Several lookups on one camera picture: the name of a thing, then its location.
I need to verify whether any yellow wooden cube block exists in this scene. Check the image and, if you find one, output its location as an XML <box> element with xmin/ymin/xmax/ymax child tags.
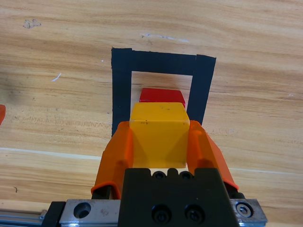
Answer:
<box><xmin>129</xmin><ymin>102</ymin><xmax>190</xmax><ymax>169</ymax></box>

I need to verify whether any black tape square outline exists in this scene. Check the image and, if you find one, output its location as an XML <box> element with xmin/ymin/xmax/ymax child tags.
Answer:
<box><xmin>110</xmin><ymin>48</ymin><xmax>216</xmax><ymax>138</ymax></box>

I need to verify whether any red wooden cube block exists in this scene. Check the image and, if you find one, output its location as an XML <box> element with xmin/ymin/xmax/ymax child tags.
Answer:
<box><xmin>139</xmin><ymin>88</ymin><xmax>187</xmax><ymax>111</ymax></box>

